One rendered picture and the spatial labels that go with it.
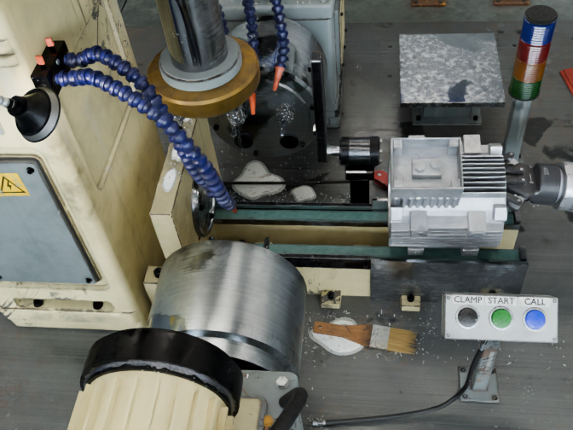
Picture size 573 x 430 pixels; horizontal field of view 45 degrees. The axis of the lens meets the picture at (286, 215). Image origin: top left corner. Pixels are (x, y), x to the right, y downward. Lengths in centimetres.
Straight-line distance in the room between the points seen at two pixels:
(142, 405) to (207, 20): 55
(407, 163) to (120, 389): 68
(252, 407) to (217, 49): 52
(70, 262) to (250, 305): 40
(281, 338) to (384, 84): 102
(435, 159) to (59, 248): 67
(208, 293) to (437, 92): 88
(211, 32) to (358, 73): 94
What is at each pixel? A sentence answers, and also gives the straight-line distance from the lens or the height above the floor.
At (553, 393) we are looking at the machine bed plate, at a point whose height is 80.
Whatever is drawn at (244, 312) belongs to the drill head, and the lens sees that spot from 101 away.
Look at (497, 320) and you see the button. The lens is 111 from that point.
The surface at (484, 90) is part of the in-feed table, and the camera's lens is 171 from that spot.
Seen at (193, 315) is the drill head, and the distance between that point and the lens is 101.
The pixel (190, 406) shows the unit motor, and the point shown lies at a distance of 75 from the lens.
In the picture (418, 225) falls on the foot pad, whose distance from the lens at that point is 122.
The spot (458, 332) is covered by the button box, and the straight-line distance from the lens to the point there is 111.
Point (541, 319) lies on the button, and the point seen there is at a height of 107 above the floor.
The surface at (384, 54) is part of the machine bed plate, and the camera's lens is 200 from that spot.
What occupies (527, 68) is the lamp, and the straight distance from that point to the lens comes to 147.
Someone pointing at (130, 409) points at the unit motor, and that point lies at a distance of 73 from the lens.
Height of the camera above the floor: 200
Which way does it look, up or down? 49 degrees down
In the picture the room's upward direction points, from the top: 8 degrees counter-clockwise
